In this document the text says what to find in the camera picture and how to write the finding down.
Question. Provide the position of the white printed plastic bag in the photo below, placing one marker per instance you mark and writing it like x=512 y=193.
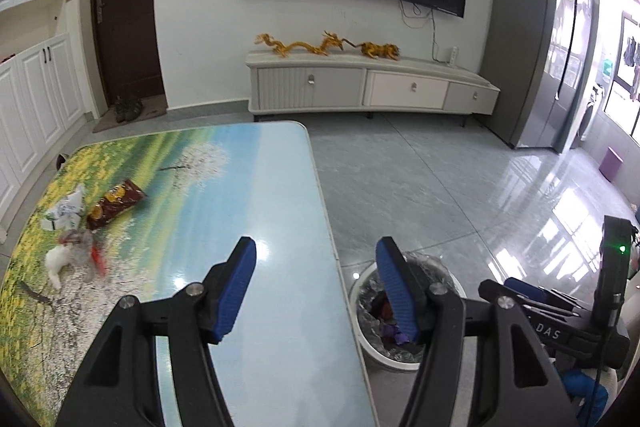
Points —
x=65 y=209

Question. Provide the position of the long purple plastic bag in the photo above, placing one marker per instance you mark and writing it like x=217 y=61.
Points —
x=392 y=336

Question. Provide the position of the golden tiger ornament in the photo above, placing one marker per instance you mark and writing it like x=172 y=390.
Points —
x=380 y=51

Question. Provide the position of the golden dragon ornament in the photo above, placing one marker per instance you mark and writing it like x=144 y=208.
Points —
x=300 y=47

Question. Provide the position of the pair of brown shoes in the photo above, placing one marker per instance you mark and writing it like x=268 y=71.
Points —
x=121 y=109

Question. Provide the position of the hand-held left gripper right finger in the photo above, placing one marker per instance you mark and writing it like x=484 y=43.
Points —
x=397 y=292

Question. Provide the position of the dark brown entrance door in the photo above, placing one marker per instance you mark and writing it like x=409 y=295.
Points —
x=127 y=32

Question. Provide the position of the grey refrigerator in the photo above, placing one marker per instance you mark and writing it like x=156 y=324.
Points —
x=530 y=47

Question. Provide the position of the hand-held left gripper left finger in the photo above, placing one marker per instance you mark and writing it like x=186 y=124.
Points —
x=235 y=292

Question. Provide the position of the white crumpled tissue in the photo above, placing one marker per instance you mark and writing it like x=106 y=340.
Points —
x=56 y=259

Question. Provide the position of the hanging clothes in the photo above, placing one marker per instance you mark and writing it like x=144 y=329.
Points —
x=632 y=57

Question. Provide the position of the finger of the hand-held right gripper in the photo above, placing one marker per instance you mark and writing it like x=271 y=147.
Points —
x=527 y=291
x=489 y=288

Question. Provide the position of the brown snack packet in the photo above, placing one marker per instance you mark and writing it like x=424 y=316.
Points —
x=115 y=202

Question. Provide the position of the white trash bin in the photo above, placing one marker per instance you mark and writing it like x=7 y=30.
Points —
x=390 y=359

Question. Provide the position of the white grey television console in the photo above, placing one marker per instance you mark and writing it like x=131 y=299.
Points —
x=350 y=82

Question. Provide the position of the clear crumpled plastic bag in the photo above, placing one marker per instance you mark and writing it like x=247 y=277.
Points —
x=80 y=252

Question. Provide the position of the white shoe cabinet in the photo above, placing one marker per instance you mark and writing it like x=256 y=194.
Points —
x=45 y=97

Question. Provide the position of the person's blue clothing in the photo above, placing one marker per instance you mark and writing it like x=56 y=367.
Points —
x=580 y=387

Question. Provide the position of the white power strip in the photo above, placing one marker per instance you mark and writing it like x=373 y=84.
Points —
x=452 y=55

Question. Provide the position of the washing machine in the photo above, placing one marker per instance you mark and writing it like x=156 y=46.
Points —
x=591 y=117

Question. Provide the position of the purple stool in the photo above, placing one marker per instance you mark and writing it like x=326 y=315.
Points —
x=611 y=163

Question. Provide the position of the grey slipper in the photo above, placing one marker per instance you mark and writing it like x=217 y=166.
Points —
x=61 y=160

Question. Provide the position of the bright window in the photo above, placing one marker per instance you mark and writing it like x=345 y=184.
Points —
x=617 y=97

